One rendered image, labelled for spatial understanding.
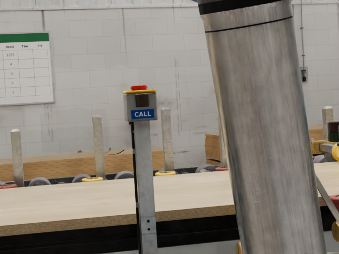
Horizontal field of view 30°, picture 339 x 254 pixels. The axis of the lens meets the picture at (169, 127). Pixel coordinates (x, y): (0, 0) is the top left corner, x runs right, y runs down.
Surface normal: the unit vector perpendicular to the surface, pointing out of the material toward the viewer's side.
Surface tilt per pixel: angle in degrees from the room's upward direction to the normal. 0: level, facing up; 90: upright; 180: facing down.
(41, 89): 90
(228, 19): 100
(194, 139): 90
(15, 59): 90
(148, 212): 90
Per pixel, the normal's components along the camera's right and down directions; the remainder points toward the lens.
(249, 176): -0.59, 0.25
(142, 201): 0.17, 0.04
